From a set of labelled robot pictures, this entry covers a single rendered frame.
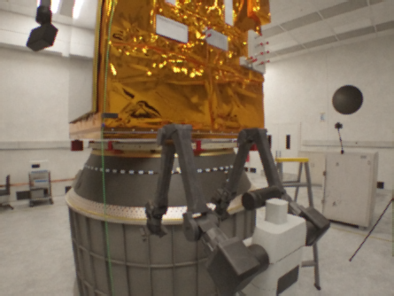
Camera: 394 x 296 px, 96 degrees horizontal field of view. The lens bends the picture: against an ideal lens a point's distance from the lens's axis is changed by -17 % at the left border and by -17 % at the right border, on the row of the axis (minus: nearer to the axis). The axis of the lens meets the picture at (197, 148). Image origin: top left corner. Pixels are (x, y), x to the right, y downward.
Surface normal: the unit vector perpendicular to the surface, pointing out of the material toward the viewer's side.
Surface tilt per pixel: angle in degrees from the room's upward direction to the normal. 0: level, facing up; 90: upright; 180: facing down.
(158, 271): 90
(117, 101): 90
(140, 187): 62
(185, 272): 90
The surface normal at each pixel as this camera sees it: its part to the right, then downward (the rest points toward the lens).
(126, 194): -0.14, -0.43
